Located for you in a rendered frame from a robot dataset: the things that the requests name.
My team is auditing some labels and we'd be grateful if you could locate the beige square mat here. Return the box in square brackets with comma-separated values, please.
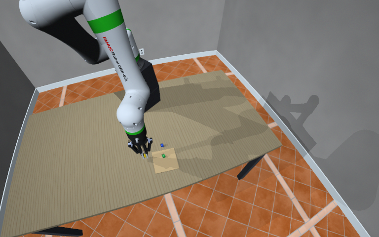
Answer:
[152, 148, 179, 174]

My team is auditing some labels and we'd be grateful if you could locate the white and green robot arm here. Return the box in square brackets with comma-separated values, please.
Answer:
[19, 0, 150, 143]

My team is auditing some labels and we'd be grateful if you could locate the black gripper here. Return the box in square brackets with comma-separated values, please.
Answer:
[128, 136, 153, 159]

